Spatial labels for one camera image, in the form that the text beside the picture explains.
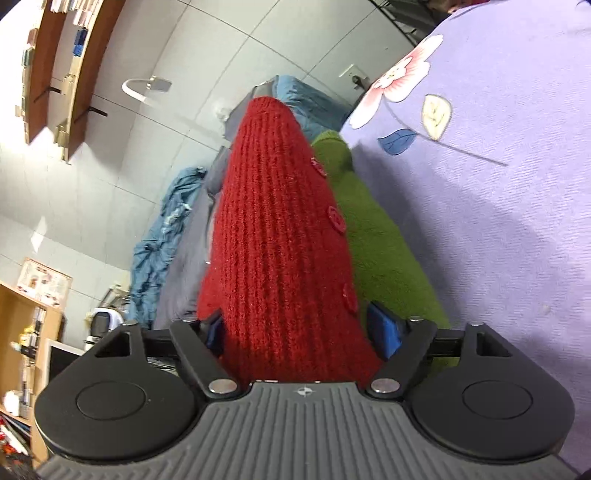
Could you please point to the white appliance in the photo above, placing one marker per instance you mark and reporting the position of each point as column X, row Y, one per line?
column 100, row 323

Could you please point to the white wall lamp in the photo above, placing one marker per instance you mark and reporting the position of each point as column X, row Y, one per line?
column 138, row 88

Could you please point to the wooden bookcase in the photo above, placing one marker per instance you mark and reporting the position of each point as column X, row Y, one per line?
column 14, row 323

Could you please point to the wall socket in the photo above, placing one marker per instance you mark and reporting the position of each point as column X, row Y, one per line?
column 353, row 76

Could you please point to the row of books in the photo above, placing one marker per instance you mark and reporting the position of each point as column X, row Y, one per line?
column 79, row 41

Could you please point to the white monitor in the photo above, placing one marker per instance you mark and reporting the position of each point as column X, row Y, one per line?
column 62, row 360

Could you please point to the green fleece garment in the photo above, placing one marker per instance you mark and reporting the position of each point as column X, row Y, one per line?
column 383, row 249

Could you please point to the red knit cardigan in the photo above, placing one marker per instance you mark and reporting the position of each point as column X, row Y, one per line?
column 277, row 230

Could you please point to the lavender floral blanket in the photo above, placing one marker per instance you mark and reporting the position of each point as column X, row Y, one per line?
column 508, row 184

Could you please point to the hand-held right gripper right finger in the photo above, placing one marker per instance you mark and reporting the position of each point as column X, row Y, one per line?
column 384, row 330

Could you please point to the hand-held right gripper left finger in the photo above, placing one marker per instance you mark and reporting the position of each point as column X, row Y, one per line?
column 214, row 333

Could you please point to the grey garment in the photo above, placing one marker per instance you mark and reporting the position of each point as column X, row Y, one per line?
column 184, row 263

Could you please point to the wooden wall shelf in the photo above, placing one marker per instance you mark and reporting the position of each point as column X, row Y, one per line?
column 99, row 55

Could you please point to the wall poster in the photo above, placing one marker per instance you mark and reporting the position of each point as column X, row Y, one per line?
column 44, row 281

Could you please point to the blue cloth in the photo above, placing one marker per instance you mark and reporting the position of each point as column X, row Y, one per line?
column 157, row 240
column 302, row 99

